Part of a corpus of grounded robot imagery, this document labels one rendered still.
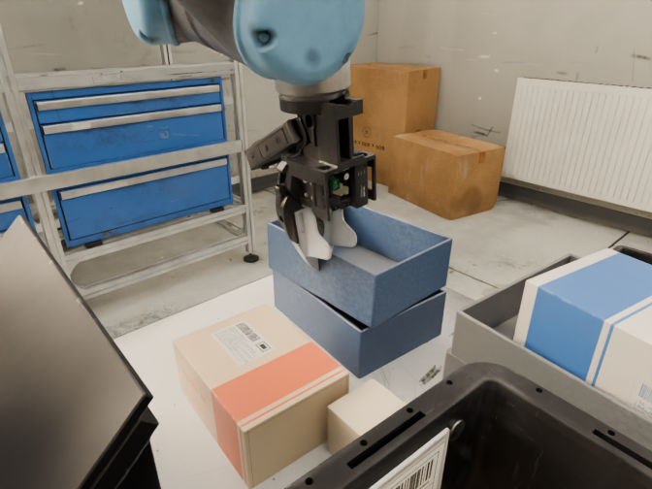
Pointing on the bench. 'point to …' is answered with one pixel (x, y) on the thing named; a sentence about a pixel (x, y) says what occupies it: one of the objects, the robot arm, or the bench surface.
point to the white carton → (595, 323)
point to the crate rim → (500, 378)
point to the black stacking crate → (512, 452)
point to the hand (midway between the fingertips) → (315, 257)
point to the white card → (419, 467)
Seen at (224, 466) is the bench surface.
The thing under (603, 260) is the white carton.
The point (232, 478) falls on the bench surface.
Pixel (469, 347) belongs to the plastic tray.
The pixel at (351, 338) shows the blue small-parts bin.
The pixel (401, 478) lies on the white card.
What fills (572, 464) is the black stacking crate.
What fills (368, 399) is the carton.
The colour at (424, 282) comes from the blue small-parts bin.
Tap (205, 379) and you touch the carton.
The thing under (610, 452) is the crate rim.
